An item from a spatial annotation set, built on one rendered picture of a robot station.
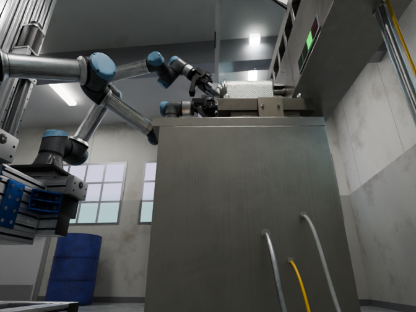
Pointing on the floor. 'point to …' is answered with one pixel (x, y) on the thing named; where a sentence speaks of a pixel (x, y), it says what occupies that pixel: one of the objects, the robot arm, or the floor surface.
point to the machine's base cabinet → (246, 221)
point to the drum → (74, 268)
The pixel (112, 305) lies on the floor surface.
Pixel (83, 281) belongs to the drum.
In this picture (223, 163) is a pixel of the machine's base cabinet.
